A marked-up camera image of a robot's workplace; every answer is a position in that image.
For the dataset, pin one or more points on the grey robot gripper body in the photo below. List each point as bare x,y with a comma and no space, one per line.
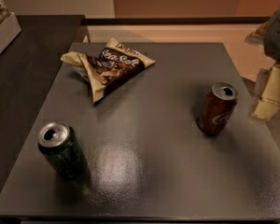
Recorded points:
278,36

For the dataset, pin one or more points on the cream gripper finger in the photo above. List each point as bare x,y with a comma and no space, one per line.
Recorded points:
266,102

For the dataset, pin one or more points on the red coke can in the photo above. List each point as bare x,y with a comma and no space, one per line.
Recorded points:
219,104

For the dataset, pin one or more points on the green soda can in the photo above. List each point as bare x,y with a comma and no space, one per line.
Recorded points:
58,143

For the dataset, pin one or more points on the sea salt chip bag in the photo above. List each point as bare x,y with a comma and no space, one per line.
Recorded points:
115,65

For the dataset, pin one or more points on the white snack box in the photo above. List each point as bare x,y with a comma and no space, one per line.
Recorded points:
1,31

